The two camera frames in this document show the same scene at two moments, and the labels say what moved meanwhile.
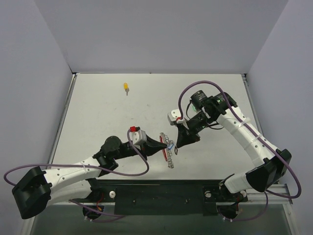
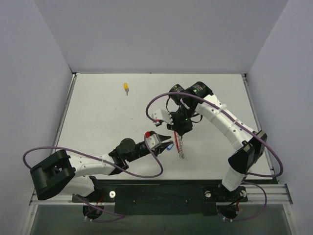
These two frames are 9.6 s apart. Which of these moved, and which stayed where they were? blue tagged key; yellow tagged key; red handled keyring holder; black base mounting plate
Moved: red handled keyring holder
Stayed: yellow tagged key; blue tagged key; black base mounting plate
